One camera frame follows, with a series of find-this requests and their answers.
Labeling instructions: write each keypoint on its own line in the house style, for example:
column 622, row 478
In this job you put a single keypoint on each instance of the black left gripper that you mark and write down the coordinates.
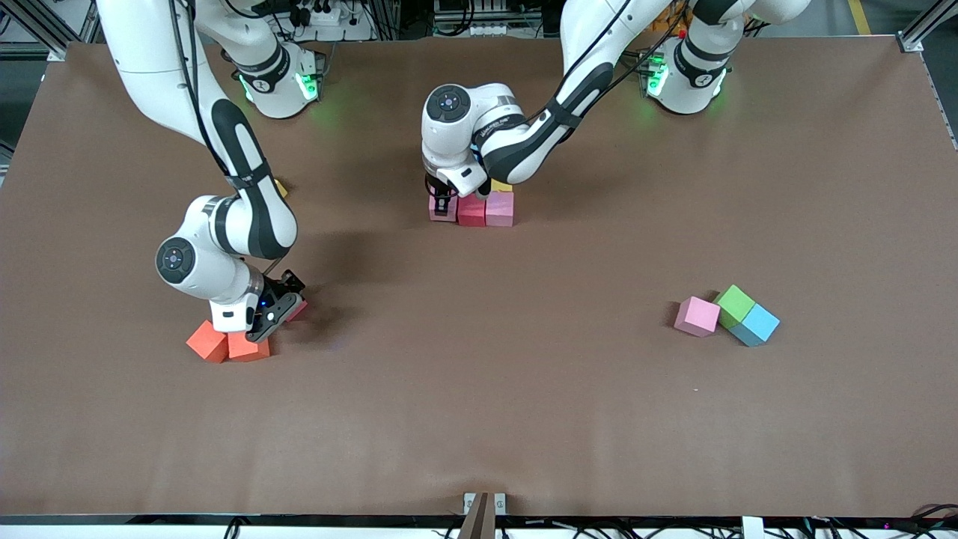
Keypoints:
column 442, row 201

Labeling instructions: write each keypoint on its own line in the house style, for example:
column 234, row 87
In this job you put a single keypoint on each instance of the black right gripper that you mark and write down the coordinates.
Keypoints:
column 289, row 285

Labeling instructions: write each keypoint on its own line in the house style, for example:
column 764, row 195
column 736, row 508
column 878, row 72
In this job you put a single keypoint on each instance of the pink foam cube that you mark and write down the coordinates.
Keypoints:
column 441, row 215
column 697, row 315
column 500, row 209

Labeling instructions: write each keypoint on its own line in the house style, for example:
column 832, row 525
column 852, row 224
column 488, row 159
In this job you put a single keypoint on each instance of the crimson foam cube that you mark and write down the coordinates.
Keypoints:
column 299, row 311
column 471, row 211

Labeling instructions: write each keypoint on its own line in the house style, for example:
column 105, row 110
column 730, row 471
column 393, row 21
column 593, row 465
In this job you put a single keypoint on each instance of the yellow foam cube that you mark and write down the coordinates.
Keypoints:
column 501, row 186
column 281, row 189

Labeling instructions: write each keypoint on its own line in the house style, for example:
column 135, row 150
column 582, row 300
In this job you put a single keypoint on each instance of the orange foam cube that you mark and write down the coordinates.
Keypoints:
column 206, row 343
column 243, row 349

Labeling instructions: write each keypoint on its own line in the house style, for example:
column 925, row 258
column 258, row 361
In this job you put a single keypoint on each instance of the green foam cube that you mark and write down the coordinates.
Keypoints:
column 733, row 303

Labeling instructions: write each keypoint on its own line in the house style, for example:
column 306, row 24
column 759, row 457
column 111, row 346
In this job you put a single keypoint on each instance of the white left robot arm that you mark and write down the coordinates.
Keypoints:
column 456, row 142

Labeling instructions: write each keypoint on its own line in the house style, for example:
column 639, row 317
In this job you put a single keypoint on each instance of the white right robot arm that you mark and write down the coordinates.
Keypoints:
column 209, row 277

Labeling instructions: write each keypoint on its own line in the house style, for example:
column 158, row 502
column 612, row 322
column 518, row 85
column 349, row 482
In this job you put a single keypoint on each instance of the large paper table cover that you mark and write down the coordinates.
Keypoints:
column 449, row 374

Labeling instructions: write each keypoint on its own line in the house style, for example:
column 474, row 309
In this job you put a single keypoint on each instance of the white electronics unit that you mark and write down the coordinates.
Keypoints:
column 471, row 30

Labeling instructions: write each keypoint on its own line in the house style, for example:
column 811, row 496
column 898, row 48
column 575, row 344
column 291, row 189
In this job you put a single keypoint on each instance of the white power strip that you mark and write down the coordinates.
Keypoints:
column 329, row 16

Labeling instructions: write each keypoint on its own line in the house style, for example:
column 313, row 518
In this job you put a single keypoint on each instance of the bag of orange items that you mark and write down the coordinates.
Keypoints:
column 666, row 26

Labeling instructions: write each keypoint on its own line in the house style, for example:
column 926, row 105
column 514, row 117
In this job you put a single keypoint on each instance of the light blue foam cube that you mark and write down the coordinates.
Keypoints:
column 757, row 323

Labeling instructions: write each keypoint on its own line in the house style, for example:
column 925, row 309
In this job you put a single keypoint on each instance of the small white box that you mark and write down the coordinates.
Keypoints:
column 752, row 528

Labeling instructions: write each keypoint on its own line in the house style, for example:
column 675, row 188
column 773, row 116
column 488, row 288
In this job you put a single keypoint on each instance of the silver metal bracket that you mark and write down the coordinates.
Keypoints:
column 500, row 503

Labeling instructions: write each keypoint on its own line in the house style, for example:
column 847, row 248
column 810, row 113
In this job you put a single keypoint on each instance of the aluminium frame profile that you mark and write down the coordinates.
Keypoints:
column 913, row 43
column 56, row 37

